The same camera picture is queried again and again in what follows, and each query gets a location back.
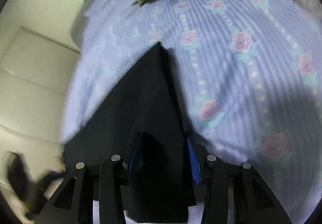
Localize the black pants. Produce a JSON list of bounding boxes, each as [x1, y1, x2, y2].
[[63, 41, 202, 223]]

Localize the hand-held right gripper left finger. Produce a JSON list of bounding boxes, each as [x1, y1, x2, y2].
[[34, 131, 144, 224]]

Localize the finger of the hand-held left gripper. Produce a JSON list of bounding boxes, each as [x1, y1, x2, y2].
[[30, 169, 66, 204]]

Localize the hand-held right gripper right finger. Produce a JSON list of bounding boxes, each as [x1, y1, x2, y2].
[[185, 131, 292, 224]]

